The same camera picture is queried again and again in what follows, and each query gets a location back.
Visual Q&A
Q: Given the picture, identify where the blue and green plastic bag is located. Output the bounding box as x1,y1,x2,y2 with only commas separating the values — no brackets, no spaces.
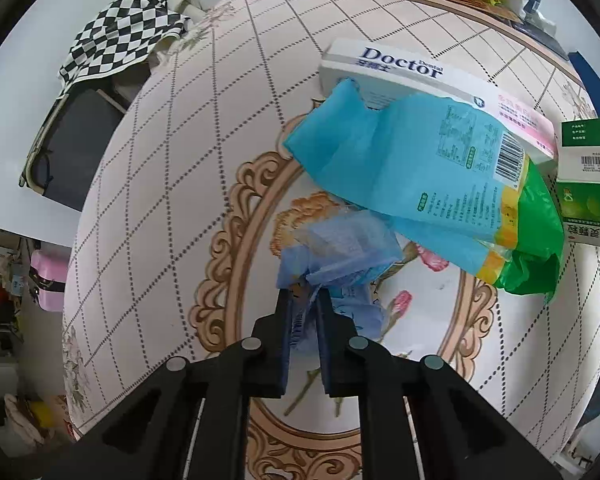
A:
283,78,566,304

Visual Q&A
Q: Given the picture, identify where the black and white checkered cloth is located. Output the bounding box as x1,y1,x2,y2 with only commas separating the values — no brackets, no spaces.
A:
57,0,193,97

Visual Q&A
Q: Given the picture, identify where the pink case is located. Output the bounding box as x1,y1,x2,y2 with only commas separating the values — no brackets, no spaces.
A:
30,249,72,313

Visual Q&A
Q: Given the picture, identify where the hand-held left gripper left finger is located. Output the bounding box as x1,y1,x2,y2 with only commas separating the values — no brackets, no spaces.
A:
45,287,293,480

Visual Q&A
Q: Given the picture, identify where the white and pink toothpaste box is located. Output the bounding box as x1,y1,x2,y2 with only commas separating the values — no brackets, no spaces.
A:
318,38,561,174

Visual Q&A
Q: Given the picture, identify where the patterned floral tablecloth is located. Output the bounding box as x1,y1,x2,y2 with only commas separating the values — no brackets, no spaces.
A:
62,0,600,480

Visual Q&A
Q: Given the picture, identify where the blue plastic wrapper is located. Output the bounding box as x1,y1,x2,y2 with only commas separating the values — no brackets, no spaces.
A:
275,210,406,356

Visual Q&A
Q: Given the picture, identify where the green medicine box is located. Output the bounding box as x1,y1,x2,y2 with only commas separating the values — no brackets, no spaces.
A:
554,117,600,250

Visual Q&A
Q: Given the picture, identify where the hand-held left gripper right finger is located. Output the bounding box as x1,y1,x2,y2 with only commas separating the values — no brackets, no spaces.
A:
315,290,563,480

